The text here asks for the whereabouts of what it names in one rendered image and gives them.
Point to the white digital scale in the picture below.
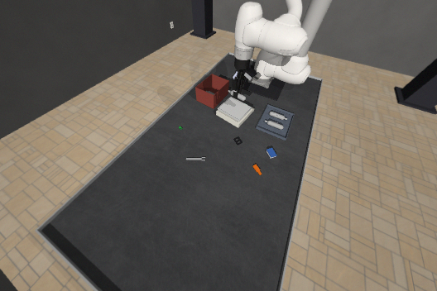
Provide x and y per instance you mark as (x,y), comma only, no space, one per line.
(234,111)

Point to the blue rectangular box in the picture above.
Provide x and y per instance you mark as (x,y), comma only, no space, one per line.
(271,153)

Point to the red open box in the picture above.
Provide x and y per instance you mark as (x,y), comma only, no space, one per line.
(214,84)

